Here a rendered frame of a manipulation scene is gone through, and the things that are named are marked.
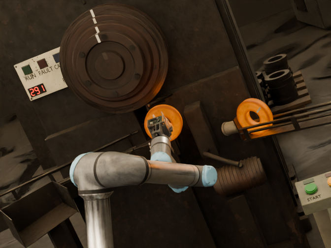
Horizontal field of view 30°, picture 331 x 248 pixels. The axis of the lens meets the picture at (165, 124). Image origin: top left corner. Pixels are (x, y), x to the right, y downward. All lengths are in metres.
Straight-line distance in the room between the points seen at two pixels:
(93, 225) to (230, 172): 0.80
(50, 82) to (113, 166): 1.03
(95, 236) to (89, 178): 0.19
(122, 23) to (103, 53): 0.15
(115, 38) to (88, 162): 0.71
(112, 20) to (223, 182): 0.82
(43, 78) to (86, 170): 0.97
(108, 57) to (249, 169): 0.75
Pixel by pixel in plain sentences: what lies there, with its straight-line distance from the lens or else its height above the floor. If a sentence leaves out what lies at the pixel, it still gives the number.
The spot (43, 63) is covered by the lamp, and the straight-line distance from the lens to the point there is 2.87.
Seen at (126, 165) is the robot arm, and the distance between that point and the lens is 1.94.
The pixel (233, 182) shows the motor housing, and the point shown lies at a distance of 2.62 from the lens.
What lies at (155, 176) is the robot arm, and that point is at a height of 0.82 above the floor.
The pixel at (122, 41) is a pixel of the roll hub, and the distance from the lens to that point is 2.55.
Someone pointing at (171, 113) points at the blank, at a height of 0.86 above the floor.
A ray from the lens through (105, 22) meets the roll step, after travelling 2.60.
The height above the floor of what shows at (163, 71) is 1.00.
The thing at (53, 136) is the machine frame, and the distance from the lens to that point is 2.93.
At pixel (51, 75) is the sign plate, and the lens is 2.87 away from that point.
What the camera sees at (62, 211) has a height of 0.61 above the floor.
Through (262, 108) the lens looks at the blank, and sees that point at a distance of 2.51.
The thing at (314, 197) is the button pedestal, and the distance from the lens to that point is 2.03.
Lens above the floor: 1.50
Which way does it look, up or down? 16 degrees down
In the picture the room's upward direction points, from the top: 23 degrees counter-clockwise
